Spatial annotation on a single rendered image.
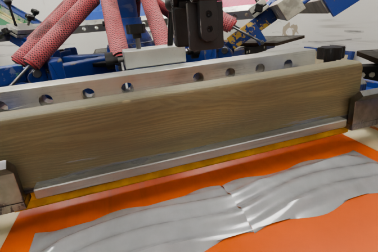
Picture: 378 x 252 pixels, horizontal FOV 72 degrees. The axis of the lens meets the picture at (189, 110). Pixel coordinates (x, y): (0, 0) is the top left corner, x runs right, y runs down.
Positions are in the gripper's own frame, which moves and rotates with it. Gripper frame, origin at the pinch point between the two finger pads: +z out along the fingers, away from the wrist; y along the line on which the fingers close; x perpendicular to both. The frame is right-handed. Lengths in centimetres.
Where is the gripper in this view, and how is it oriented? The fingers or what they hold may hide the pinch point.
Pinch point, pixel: (196, 27)
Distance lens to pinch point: 26.8
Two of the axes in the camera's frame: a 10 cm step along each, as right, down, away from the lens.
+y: 2.9, 2.9, -9.1
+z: 0.8, 9.4, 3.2
